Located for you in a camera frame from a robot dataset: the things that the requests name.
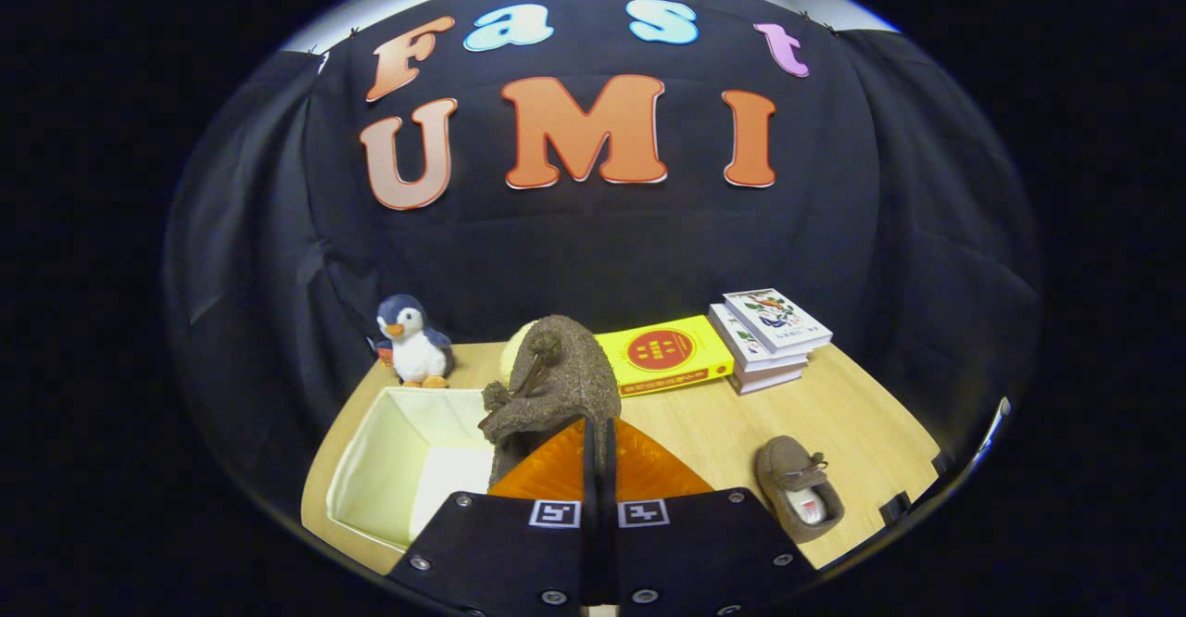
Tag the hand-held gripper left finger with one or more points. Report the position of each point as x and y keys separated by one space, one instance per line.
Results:
x=510 y=552

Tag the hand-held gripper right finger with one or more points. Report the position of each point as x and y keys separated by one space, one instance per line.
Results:
x=704 y=552

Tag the brown slipper shoe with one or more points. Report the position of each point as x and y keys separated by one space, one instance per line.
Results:
x=792 y=478
x=565 y=385

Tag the beige fabric storage box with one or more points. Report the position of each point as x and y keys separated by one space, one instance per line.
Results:
x=389 y=469

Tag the thin pale book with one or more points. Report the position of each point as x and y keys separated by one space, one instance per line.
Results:
x=769 y=382

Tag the yellow bun plush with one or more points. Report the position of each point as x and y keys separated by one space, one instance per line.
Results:
x=514 y=353

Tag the yellow book with red circle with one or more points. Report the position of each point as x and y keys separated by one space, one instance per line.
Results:
x=662 y=353

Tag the penguin plush toy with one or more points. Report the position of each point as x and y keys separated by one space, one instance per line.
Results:
x=417 y=348

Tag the black backdrop cloth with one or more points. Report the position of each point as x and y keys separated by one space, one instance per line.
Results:
x=602 y=246

